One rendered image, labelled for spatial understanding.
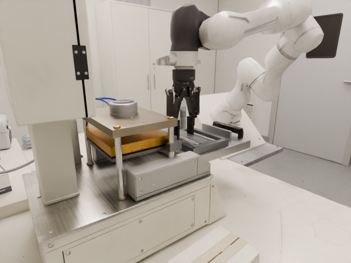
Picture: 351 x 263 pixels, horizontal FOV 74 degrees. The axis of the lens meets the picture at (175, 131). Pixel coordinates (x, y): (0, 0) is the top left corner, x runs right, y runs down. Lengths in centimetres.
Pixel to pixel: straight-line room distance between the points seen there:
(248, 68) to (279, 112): 266
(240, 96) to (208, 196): 68
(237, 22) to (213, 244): 58
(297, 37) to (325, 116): 266
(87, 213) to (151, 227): 17
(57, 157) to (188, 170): 33
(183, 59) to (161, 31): 254
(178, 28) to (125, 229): 56
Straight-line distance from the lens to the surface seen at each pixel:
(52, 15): 46
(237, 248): 62
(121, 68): 295
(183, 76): 75
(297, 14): 93
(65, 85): 46
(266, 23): 80
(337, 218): 100
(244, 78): 125
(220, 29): 69
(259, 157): 137
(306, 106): 368
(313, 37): 101
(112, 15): 296
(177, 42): 75
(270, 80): 120
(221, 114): 137
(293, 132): 381
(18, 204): 100
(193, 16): 76
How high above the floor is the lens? 125
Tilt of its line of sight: 17 degrees down
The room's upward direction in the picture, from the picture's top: straight up
